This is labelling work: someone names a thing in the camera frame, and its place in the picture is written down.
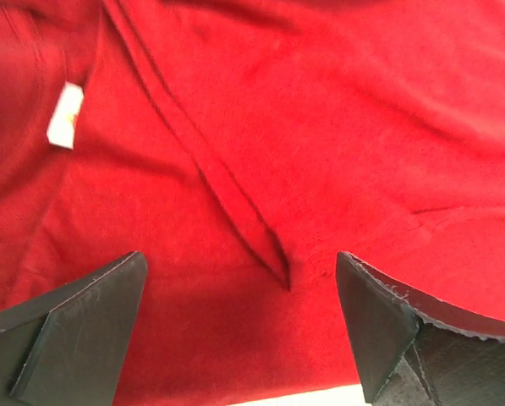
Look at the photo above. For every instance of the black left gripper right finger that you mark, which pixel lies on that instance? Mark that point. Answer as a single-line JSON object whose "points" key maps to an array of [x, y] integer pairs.
{"points": [[411, 348]]}

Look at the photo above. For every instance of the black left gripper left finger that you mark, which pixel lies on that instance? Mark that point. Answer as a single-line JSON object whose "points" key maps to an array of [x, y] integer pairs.
{"points": [[67, 346]]}

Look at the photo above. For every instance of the dark red t shirt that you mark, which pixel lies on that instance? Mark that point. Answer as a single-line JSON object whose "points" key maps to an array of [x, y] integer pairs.
{"points": [[240, 145]]}

